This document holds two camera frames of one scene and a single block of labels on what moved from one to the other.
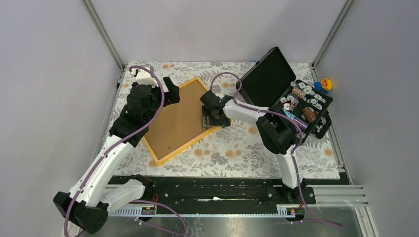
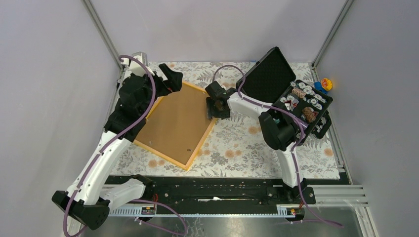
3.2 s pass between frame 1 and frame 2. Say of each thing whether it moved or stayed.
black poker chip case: stayed
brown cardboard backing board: moved
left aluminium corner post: stayed
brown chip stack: stayed
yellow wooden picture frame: moved
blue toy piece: stayed
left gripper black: moved
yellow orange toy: stayed
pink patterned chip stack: stayed
